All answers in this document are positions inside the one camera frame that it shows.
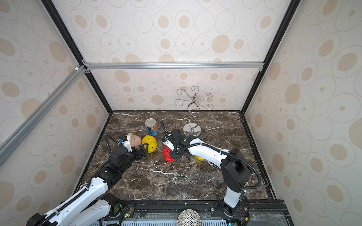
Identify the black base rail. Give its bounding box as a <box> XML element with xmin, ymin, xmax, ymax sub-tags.
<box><xmin>86</xmin><ymin>200</ymin><xmax>293</xmax><ymax>226</ymax></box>

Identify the chrome mug tree stand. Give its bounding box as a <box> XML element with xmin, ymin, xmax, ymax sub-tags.
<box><xmin>174</xmin><ymin>85</ymin><xmax>214</xmax><ymax>137</ymax></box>

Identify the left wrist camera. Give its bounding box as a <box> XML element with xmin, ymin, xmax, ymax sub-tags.
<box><xmin>118</xmin><ymin>135</ymin><xmax>132</xmax><ymax>153</ymax></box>

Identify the perforated metal ball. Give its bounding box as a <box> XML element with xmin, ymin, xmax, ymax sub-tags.
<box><xmin>177</xmin><ymin>209</ymin><xmax>202</xmax><ymax>226</ymax></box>

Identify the horizontal aluminium frame bar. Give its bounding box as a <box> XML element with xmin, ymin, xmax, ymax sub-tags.
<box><xmin>85</xmin><ymin>62</ymin><xmax>264</xmax><ymax>70</ymax></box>

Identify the yellow piggy bank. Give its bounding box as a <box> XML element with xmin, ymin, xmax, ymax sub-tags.
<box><xmin>195</xmin><ymin>155</ymin><xmax>205</xmax><ymax>161</ymax></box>
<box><xmin>141</xmin><ymin>135</ymin><xmax>157</xmax><ymax>153</ymax></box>

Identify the red piggy bank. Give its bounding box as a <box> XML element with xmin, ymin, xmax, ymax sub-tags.
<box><xmin>163</xmin><ymin>147</ymin><xmax>175</xmax><ymax>162</ymax></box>

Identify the diagonal aluminium frame bar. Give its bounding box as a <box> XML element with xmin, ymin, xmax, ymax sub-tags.
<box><xmin>1</xmin><ymin>65</ymin><xmax>85</xmax><ymax>165</ymax></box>

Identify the soup can blue label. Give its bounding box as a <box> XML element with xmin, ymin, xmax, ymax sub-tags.
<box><xmin>145</xmin><ymin>118</ymin><xmax>158</xmax><ymax>136</ymax></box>

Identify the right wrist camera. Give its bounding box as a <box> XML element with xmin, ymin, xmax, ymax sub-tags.
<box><xmin>163</xmin><ymin>134</ymin><xmax>175</xmax><ymax>151</ymax></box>

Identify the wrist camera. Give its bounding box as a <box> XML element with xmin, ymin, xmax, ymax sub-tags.
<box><xmin>118</xmin><ymin>135</ymin><xmax>132</xmax><ymax>153</ymax></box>
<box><xmin>163</xmin><ymin>134</ymin><xmax>175</xmax><ymax>151</ymax></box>

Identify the pink piggy bank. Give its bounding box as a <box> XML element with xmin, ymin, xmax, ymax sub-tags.
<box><xmin>128</xmin><ymin>132</ymin><xmax>142</xmax><ymax>150</ymax></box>

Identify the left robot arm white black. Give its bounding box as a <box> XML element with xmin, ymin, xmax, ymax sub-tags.
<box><xmin>26</xmin><ymin>144</ymin><xmax>149</xmax><ymax>226</ymax></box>

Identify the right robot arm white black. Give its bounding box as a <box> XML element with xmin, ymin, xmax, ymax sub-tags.
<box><xmin>163</xmin><ymin>129</ymin><xmax>262</xmax><ymax>212</ymax></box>

